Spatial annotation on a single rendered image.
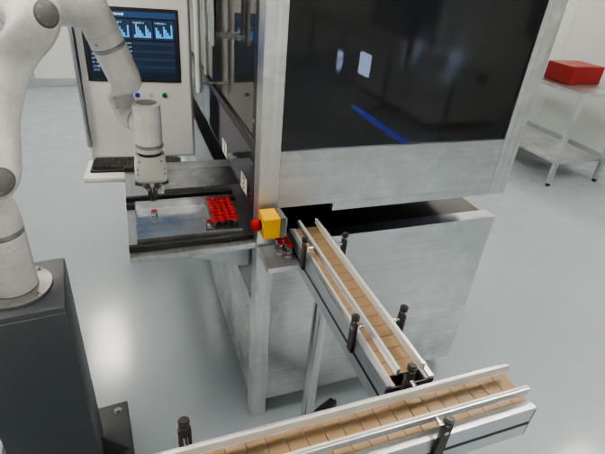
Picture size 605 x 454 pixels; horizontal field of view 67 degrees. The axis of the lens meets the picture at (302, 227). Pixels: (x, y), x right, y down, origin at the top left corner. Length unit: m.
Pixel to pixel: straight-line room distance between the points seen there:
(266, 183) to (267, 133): 0.16
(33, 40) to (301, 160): 0.75
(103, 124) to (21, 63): 1.16
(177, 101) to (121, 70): 0.95
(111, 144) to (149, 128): 0.94
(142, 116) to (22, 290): 0.59
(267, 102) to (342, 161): 0.33
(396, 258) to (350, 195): 0.39
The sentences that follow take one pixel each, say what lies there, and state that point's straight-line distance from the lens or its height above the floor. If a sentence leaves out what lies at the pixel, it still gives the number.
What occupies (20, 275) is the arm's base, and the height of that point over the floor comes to 0.94.
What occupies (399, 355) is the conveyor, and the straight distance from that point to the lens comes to 1.15.
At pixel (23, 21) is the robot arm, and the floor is 1.56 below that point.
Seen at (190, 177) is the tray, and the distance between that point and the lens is 2.00.
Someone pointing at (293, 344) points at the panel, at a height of 0.38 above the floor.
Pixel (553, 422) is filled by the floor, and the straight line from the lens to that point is 2.53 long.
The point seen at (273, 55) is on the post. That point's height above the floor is 1.49.
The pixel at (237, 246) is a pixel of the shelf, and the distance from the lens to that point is 1.54.
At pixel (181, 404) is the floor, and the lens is 2.21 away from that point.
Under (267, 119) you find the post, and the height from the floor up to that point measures 1.31.
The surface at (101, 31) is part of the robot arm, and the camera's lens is 1.37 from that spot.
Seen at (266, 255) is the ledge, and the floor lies 0.88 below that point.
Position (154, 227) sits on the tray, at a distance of 1.65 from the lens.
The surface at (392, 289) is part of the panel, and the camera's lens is 1.93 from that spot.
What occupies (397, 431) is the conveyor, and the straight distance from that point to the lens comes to 1.01.
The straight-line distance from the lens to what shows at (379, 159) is 1.56.
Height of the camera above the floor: 1.72
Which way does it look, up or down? 31 degrees down
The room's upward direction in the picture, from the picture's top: 5 degrees clockwise
